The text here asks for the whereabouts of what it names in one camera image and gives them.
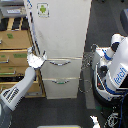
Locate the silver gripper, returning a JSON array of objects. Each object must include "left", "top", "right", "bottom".
[{"left": 27, "top": 47, "right": 47, "bottom": 69}]

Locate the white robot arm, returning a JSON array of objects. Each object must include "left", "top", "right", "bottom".
[{"left": 0, "top": 50, "right": 47, "bottom": 128}]

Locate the white fridge body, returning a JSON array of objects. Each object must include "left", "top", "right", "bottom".
[{"left": 23, "top": 0, "right": 93, "bottom": 100}]

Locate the wooden drawer cabinet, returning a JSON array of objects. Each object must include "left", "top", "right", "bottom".
[{"left": 0, "top": 16, "right": 46, "bottom": 99}]

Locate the green android sticker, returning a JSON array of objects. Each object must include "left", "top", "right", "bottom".
[{"left": 37, "top": 3, "right": 49, "bottom": 17}]

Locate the grey box on cabinet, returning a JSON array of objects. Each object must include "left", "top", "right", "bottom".
[{"left": 0, "top": 6, "right": 26, "bottom": 17}]

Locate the white blue robot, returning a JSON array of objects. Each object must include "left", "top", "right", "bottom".
[{"left": 92, "top": 34, "right": 128, "bottom": 106}]

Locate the white right robot gripper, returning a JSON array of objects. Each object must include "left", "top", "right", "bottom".
[{"left": 90, "top": 116, "right": 101, "bottom": 128}]

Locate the middle fridge drawer handle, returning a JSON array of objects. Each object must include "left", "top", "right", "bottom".
[{"left": 49, "top": 61, "right": 71, "bottom": 66}]

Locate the fridge drawer handle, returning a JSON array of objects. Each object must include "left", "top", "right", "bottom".
[
  {"left": 52, "top": 80, "right": 69, "bottom": 84},
  {"left": 49, "top": 61, "right": 71, "bottom": 66}
]

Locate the lower fridge drawer handle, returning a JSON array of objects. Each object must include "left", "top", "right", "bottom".
[{"left": 52, "top": 80, "right": 69, "bottom": 84}]

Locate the grey coiled cable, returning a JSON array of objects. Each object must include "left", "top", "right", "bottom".
[{"left": 78, "top": 43, "right": 100, "bottom": 94}]

